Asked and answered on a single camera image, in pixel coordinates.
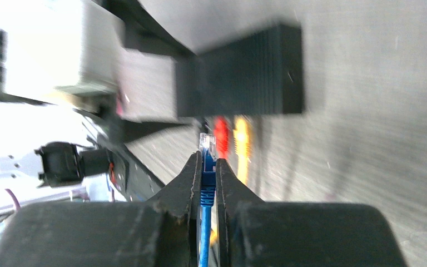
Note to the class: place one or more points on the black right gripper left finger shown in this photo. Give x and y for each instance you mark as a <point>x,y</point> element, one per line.
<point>158,232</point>

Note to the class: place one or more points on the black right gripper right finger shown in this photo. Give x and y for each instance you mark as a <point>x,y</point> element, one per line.
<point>254,232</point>

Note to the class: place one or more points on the black network switch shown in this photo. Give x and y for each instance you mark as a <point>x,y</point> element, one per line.
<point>259,74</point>

